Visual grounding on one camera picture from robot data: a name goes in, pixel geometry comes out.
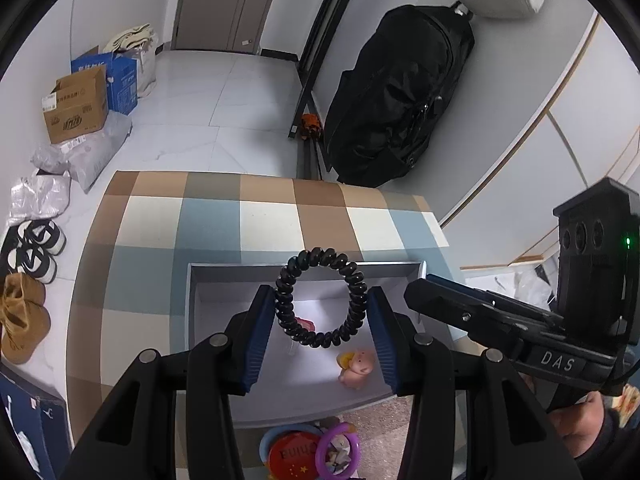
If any crumpled white plastic bag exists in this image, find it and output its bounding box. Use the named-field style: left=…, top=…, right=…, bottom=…
left=492, top=265, right=556, bottom=311

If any purple ring bracelet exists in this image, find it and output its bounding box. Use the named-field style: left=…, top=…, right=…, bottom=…
left=315, top=421, right=361, bottom=477

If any black metal rack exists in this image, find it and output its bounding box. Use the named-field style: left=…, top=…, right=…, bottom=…
left=287, top=0, right=371, bottom=181

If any small grey parcel bag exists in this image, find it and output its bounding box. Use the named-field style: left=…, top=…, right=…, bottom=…
left=31, top=145, right=71, bottom=176

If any large black bag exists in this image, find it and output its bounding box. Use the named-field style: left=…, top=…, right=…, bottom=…
left=322, top=4, right=476, bottom=186

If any brown cardboard box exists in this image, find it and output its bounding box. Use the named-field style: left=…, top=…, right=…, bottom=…
left=41, top=65, right=110, bottom=145

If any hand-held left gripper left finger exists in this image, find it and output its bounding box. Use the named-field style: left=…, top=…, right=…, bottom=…
left=60, top=284, right=278, bottom=480

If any person's right hand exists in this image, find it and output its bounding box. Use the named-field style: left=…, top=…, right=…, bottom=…
left=547, top=392, right=608, bottom=458

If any person's right forearm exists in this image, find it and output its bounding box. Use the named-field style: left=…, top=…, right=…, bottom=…
left=572, top=407, right=640, bottom=480

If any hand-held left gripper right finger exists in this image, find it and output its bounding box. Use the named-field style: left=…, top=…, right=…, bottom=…
left=366, top=287, right=586, bottom=480

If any checkered table cloth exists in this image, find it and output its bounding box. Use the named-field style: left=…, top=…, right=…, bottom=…
left=65, top=170, right=468, bottom=480

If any white wardrobe with wood trim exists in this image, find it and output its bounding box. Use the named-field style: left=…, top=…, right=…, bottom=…
left=440, top=10, right=640, bottom=271

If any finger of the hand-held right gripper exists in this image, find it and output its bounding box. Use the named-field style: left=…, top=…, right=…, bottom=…
left=426, top=274, right=566, bottom=331
left=404, top=277, right=541, bottom=356

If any grey box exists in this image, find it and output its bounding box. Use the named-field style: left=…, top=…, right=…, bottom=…
left=187, top=260, right=429, bottom=429

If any dark blue box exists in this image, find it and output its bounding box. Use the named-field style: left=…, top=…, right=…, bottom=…
left=0, top=370, right=71, bottom=480

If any colourful printed packet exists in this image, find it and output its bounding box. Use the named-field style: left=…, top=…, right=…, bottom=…
left=612, top=385, right=640, bottom=428

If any red round badge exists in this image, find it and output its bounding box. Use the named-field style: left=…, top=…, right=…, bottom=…
left=270, top=434, right=323, bottom=480

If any black spiral hair tie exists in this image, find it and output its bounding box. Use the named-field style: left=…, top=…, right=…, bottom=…
left=274, top=246, right=370, bottom=350

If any white tote bag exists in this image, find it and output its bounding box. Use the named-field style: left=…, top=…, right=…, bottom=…
left=102, top=24, right=161, bottom=98

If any blue cardboard box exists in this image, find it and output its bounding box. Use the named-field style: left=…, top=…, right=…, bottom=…
left=71, top=45, right=140, bottom=113

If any black and white sneaker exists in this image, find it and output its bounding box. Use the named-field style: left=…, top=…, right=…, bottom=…
left=0, top=240, right=58, bottom=285
left=12, top=220, right=67, bottom=257

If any brown boot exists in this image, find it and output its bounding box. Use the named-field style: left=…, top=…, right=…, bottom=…
left=0, top=305, right=52, bottom=366
left=0, top=272, right=47, bottom=313

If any large grey parcel bag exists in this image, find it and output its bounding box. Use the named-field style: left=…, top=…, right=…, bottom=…
left=67, top=112, right=133, bottom=192

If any small orange toy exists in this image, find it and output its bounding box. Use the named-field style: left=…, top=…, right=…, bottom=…
left=299, top=114, right=323, bottom=140

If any pink pig toy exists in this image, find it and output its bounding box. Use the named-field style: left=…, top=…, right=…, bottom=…
left=336, top=349, right=377, bottom=391

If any grey-brown door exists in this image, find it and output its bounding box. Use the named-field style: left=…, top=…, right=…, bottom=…
left=172, top=0, right=283, bottom=53

